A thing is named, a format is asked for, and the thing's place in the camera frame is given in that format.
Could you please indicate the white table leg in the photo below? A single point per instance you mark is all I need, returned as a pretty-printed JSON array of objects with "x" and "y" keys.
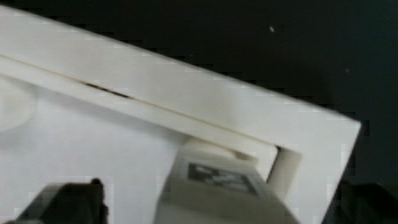
[{"x": 216, "y": 192}]

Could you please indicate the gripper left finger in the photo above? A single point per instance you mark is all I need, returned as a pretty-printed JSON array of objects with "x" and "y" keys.
[{"x": 69, "y": 204}]

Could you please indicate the white square tabletop tray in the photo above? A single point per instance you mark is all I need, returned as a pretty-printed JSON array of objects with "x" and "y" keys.
[{"x": 104, "y": 105}]

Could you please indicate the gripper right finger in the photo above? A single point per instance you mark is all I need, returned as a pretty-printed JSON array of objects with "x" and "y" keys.
[{"x": 367, "y": 204}]

